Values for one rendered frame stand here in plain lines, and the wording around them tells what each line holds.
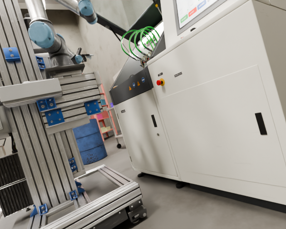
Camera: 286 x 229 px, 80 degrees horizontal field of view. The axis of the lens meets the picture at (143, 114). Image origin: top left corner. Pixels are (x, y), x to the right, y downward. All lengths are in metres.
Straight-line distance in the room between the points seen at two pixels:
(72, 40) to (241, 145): 9.70
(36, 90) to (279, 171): 1.19
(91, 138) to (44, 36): 2.40
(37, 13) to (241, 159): 1.31
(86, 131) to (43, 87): 2.32
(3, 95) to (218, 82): 1.02
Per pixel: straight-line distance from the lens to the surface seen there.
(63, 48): 1.24
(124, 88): 1.58
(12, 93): 1.02
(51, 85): 1.02
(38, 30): 1.13
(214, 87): 0.96
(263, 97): 0.88
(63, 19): 10.66
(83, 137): 3.28
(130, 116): 1.60
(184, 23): 1.39
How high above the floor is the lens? 0.66
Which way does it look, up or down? 1 degrees down
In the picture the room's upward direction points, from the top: 17 degrees counter-clockwise
